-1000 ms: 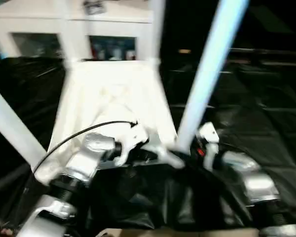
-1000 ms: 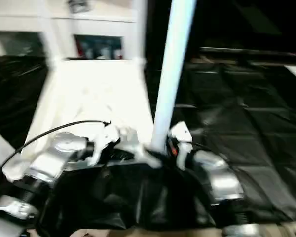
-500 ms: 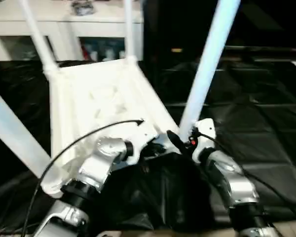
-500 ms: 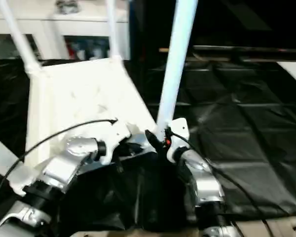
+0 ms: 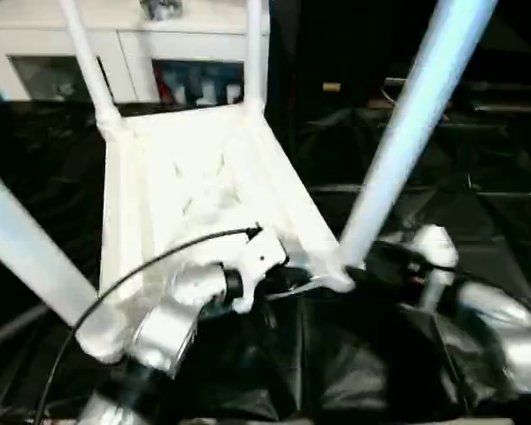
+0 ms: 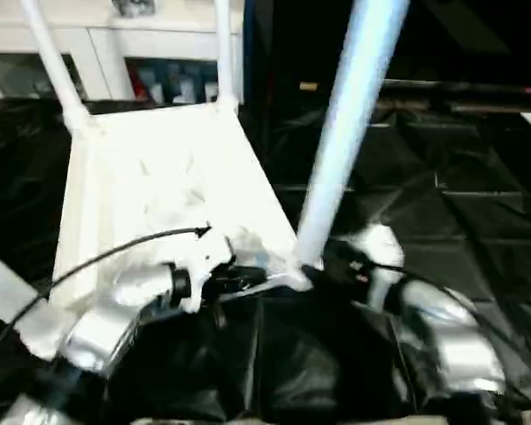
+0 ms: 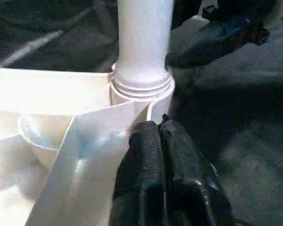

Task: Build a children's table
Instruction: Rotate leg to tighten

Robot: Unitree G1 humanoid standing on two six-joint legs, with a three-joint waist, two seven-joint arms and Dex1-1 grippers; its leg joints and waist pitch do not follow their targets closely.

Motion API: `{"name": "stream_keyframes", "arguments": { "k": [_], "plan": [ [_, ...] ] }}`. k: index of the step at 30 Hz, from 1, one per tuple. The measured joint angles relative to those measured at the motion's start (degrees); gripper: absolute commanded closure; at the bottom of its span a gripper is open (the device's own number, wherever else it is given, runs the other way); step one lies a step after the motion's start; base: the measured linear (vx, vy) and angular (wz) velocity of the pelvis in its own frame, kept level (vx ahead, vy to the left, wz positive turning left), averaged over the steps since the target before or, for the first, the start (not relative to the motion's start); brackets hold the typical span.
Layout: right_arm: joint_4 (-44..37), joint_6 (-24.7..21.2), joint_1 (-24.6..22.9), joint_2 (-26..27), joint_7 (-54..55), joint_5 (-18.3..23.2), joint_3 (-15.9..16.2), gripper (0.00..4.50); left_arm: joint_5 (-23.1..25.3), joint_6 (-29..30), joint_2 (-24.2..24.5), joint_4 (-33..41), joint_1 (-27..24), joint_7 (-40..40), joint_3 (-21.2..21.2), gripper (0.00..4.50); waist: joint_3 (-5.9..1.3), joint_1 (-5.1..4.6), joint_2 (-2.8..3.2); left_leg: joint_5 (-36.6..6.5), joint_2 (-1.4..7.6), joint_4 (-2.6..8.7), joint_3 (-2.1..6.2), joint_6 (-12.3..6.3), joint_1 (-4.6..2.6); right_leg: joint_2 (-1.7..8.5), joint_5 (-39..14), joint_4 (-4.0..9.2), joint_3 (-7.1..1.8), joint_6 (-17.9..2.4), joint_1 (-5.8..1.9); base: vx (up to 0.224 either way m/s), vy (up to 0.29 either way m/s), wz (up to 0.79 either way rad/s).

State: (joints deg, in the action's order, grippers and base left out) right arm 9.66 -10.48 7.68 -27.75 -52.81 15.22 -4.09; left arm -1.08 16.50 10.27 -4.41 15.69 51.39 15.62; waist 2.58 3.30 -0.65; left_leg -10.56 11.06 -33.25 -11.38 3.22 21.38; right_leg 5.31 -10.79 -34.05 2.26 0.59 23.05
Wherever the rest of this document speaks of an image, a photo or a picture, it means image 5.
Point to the white plastic table top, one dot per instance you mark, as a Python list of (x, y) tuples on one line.
[(181, 155)]

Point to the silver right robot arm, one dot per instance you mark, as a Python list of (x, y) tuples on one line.
[(504, 319)]

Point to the black mat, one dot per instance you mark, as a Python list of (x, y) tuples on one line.
[(380, 354)]

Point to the red bottle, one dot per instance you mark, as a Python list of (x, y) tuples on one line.
[(163, 88)]

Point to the dark cabinet with gold label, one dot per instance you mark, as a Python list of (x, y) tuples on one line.
[(318, 44)]

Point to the white glass door cabinet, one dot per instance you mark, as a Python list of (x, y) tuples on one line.
[(181, 44)]

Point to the blue white patterned jar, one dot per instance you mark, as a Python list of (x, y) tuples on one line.
[(159, 9)]

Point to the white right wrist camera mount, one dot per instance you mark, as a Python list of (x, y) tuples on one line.
[(433, 248)]

